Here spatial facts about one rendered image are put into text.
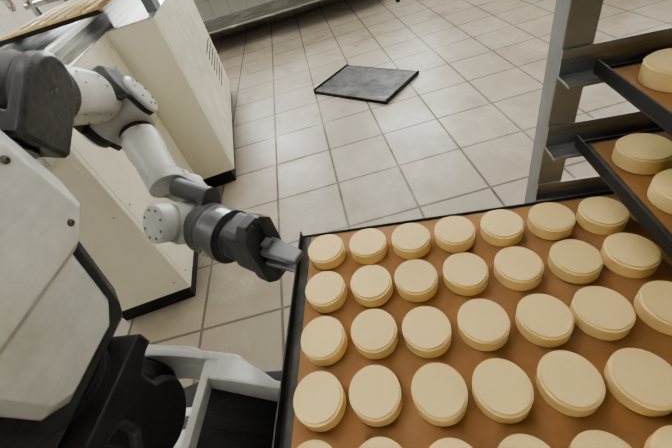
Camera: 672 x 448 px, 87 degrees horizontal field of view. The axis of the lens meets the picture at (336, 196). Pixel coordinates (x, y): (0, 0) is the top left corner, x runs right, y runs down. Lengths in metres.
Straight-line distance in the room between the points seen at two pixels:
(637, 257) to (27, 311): 0.58
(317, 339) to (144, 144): 0.49
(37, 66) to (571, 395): 0.61
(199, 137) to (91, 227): 0.74
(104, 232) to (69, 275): 0.86
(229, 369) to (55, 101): 0.41
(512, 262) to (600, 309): 0.09
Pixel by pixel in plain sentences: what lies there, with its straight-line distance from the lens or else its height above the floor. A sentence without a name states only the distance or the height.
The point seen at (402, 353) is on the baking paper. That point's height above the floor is 0.68.
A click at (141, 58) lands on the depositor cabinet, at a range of 1.73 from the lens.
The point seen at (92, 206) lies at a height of 0.54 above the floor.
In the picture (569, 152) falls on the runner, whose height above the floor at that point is 0.77.
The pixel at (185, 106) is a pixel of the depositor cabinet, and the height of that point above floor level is 0.47.
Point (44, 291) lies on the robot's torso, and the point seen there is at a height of 0.85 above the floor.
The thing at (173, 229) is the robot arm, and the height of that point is 0.71.
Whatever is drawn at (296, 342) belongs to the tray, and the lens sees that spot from 0.45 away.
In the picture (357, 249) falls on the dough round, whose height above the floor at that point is 0.70.
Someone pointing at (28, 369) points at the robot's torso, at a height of 0.82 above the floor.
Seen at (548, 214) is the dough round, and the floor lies 0.70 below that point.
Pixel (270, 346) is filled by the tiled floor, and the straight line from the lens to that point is 1.28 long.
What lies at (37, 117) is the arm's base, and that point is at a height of 0.95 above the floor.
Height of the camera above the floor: 1.06
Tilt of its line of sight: 40 degrees down
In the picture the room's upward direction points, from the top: 18 degrees counter-clockwise
